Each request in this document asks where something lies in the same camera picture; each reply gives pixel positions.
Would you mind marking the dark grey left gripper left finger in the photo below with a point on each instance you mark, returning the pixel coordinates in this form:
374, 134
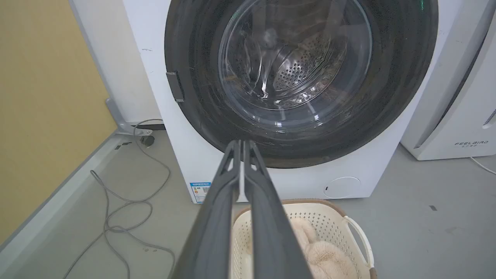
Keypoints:
217, 217

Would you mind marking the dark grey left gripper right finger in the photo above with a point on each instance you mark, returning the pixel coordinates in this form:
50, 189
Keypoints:
267, 221

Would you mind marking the white front-load washing machine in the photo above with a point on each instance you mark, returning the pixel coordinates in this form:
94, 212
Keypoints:
162, 128

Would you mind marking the blue energy label sticker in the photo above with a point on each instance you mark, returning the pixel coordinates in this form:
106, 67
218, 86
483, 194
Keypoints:
199, 192

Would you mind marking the cream perforated laundry basket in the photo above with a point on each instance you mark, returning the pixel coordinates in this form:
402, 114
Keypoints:
333, 224

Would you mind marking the beige fluffy plush garment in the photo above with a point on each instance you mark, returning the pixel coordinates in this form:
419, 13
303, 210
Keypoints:
325, 255

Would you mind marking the white Feelbird appliance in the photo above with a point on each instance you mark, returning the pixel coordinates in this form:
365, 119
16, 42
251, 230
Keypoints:
457, 116

